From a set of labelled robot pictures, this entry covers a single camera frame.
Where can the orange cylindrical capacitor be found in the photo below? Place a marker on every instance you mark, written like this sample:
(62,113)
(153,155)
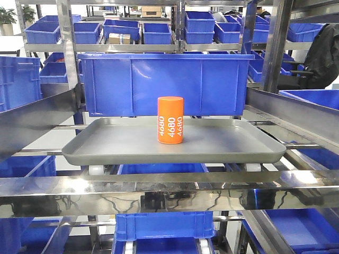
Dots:
(170,119)

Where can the cardboard box on shelf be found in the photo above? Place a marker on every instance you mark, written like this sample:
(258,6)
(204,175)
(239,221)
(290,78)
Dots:
(115,38)

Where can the stainless steel shelf rack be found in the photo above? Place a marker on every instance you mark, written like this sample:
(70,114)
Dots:
(293,182)

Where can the blue bin right shelf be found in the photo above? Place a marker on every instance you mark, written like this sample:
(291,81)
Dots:
(304,105)

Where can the large blue bin behind tray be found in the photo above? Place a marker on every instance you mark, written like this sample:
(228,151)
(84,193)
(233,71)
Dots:
(129,84)

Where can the blue bin lower centre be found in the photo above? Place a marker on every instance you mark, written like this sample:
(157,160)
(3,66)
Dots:
(167,232)

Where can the blue crate far left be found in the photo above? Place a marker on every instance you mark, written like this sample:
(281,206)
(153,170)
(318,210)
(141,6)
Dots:
(20,81)

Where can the black jacket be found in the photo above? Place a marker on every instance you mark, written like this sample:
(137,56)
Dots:
(322,58)

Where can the blue bin lower right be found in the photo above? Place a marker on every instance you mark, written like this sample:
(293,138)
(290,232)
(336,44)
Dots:
(308,230)

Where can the potted plant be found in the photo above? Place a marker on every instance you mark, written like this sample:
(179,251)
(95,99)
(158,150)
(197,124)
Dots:
(7,21)

